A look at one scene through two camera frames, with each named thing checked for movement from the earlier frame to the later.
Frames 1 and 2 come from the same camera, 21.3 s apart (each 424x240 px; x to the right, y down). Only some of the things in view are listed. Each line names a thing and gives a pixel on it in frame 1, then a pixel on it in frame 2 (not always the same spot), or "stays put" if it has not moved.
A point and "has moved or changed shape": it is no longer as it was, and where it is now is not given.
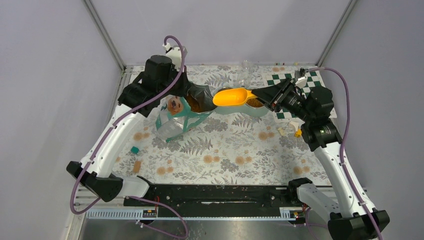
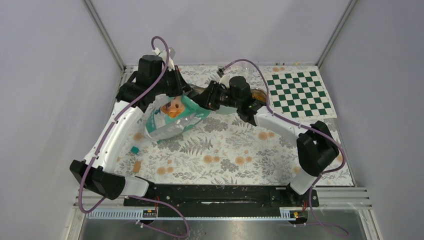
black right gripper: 274,96 -> 208,99
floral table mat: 253,148 stays put
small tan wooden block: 137,166 stays put
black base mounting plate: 216,197 stays put
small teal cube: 134,150 stays put
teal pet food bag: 176,115 has moved or changed shape
